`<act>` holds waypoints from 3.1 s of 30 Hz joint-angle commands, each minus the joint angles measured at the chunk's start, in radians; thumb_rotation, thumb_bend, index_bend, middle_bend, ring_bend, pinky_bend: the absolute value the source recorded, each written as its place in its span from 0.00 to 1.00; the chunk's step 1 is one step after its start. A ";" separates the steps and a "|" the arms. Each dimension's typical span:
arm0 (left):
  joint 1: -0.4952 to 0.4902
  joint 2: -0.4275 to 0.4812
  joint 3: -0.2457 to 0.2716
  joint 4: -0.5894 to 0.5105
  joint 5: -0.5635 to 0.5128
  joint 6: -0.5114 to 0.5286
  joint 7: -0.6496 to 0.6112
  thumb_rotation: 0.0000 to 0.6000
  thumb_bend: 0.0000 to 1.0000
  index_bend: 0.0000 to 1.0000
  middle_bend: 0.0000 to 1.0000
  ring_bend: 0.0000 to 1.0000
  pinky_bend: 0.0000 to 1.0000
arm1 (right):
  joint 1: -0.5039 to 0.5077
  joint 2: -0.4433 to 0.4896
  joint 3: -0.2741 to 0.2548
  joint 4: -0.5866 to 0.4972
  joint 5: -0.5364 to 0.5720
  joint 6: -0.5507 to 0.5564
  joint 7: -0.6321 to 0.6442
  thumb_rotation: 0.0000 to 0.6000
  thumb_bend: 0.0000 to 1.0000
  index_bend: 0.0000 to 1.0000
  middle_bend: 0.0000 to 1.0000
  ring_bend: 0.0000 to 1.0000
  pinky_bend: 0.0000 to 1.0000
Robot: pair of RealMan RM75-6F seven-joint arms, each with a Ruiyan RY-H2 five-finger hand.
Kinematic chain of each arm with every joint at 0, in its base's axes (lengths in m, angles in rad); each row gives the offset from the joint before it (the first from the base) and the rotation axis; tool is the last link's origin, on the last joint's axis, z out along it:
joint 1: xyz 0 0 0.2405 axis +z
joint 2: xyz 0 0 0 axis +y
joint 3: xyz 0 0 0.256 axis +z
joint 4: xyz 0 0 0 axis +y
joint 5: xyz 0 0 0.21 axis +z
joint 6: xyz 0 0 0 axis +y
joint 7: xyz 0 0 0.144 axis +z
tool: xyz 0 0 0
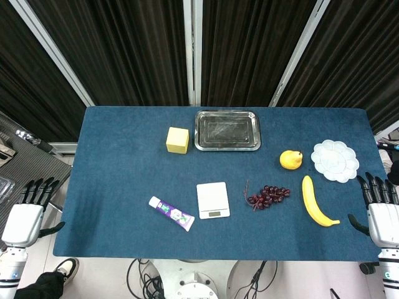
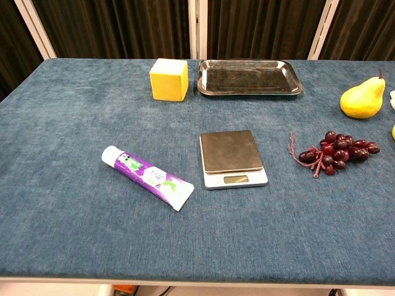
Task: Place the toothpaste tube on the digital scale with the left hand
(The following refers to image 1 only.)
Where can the black trouser leg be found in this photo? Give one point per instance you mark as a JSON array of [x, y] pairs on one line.
[[40, 286]]

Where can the white frame post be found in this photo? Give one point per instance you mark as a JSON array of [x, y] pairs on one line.
[[53, 53], [299, 53], [192, 53]]

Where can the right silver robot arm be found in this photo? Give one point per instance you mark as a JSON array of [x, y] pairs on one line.
[[389, 274]]

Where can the yellow foam cube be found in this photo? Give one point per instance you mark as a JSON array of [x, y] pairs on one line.
[[177, 140]]

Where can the blue table cloth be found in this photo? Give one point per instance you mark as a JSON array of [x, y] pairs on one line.
[[124, 174]]

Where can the dark red grape bunch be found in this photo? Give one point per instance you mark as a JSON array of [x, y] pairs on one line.
[[269, 194]]

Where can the yellow pear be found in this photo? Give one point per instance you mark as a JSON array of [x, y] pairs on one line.
[[290, 160]]

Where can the dark grid side table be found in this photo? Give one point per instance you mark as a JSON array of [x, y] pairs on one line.
[[34, 165]]

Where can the yellow banana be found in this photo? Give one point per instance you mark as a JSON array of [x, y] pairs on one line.
[[311, 202]]

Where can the clear plastic box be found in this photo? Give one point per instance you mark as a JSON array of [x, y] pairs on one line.
[[5, 188]]

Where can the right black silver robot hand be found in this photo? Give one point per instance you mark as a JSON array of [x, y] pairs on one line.
[[383, 224]]

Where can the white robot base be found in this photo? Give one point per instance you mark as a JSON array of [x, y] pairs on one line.
[[193, 280]]

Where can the silver digital kitchen scale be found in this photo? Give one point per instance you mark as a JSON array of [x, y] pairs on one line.
[[212, 197]]

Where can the black caster wheel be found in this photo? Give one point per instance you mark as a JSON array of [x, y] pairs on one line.
[[369, 268]]

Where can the rectangular metal tray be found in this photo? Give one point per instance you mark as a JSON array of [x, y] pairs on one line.
[[227, 130]]

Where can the black curtain panel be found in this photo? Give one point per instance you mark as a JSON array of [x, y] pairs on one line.
[[25, 87], [358, 62], [249, 46], [124, 46]]

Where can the white flower-shaped palette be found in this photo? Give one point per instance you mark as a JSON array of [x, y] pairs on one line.
[[335, 160]]

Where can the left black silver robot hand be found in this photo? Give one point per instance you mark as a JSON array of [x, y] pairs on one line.
[[25, 224]]

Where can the black and white sneaker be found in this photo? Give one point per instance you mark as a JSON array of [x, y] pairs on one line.
[[67, 268]]

